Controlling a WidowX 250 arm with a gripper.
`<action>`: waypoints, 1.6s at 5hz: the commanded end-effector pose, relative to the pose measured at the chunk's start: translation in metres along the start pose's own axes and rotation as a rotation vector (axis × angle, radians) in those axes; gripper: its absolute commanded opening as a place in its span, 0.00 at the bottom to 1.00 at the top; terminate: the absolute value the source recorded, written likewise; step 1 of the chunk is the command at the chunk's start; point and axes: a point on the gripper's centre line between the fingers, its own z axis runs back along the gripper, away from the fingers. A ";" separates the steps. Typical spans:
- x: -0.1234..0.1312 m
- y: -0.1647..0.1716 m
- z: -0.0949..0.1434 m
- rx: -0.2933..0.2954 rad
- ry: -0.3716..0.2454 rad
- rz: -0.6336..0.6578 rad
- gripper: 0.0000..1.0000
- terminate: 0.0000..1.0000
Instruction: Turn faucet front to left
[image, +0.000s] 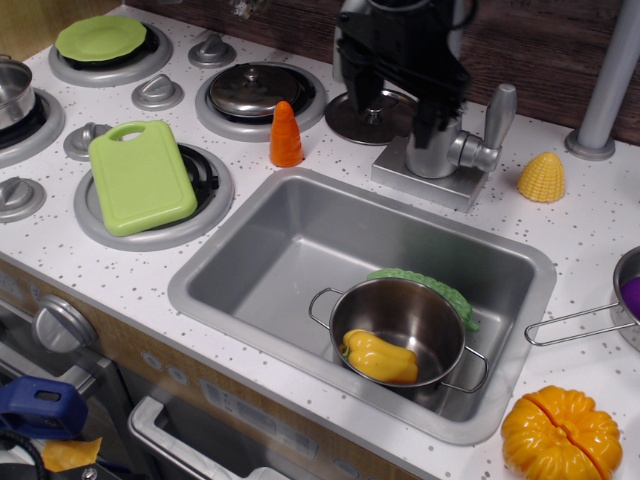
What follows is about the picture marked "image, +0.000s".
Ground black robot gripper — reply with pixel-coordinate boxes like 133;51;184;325
335;1;472;149

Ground silver toy faucet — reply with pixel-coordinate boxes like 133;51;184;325
331;0;519;214

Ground steel pot lid on counter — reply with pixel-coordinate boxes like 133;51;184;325
324;89;417;146

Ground orange toy carrot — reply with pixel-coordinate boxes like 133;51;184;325
270;101;304;167

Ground steel pot lid on burner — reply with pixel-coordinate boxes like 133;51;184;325
209;64;302;118

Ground grey toy sink basin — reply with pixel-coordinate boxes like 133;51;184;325
168;168;556;445

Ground yellow toy corn piece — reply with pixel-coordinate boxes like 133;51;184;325
516;152;565;203

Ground green toy corn husk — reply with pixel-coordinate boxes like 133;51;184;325
367;268;480;333

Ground grey stove knob back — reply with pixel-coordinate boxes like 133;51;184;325
188;34;237;69

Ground grey stove knob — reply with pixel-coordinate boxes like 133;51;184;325
188;34;237;69
131;74;184;111
1;177;46;224
63;122;111;162

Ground grey vertical pole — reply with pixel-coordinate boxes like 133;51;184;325
565;0;639;161

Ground grey stove knob middle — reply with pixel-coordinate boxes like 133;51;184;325
131;74;184;111

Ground yellow toy bell pepper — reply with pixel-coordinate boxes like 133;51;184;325
339;329;419;385

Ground green plastic cutting board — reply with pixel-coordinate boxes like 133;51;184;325
88;120;198;237

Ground purple toy vegetable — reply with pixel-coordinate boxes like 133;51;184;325
620;277;640;320

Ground green plastic plate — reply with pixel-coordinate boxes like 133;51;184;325
55;16;147;62

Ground grey stove knob left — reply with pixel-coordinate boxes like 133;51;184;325
63;122;111;162

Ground orange toy pumpkin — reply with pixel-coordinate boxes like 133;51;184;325
501;386;623;479

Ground steel pot at left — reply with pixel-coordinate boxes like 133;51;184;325
0;56;36;130

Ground grey stove knob front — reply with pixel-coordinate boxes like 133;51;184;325
1;177;46;224

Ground grey oven dial knob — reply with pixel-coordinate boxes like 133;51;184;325
31;294;98;354

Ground blue clamp tool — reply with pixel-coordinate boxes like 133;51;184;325
1;376;89;440

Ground yellow cloth piece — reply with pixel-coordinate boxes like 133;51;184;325
41;437;103;473

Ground back right burner ring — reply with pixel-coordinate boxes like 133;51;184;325
194;60;329;144

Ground front stove burner ring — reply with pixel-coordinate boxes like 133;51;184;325
73;142;236;253

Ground stove burner ring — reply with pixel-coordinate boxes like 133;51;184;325
73;142;236;253
0;87;67;170

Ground steel pot with handles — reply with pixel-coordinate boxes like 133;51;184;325
308;278;489;394

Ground back left burner ring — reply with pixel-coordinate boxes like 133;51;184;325
47;20;174;89

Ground steel saucepan with handle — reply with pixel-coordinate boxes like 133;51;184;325
524;247;639;347

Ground left stove burner ring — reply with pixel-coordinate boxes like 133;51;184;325
0;87;67;170

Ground silver oven door handle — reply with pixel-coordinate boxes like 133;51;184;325
127;394;296;480

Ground black cable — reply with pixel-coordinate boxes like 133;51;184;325
0;429;49;476

